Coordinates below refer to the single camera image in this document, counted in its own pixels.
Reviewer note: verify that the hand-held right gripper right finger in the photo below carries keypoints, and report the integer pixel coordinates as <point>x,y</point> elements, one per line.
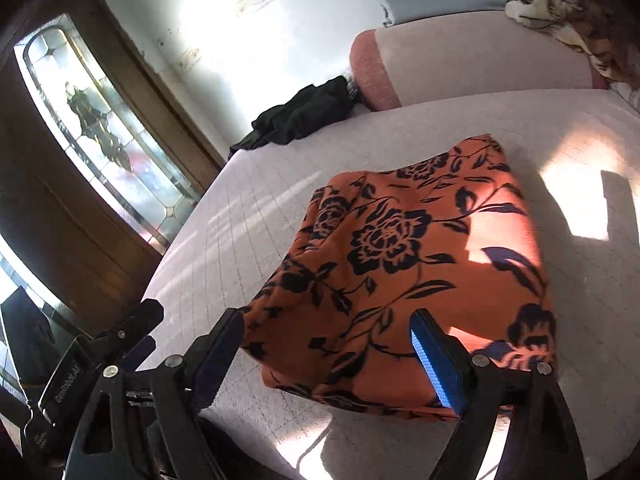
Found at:
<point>440,370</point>

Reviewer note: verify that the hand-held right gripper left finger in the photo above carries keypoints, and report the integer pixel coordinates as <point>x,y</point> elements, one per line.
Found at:
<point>217,360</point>

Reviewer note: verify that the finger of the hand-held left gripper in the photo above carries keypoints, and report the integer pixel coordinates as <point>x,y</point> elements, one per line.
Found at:
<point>142,315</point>
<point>142,350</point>

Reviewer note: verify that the orange floral garment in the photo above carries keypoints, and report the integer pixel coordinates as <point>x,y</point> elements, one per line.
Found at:
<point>400,240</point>

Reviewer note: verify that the dark cloth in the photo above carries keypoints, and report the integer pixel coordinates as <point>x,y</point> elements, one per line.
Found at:
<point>25,335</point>

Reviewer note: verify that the wooden stained glass door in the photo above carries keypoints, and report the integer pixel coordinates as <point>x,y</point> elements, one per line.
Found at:
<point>75,210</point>

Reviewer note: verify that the pink quilted bed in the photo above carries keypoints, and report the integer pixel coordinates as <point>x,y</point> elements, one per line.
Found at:
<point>575,260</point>

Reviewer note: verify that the black garment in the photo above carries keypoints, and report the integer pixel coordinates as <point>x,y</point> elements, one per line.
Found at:
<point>300,115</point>

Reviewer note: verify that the pink bolster pillow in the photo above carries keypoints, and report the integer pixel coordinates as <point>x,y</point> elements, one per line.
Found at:
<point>475,60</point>

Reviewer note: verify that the brown patterned blanket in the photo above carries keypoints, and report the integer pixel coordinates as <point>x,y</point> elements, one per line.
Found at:
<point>565,0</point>

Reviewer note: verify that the beige wall switch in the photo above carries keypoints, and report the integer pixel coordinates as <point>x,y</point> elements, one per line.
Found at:
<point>187,58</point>

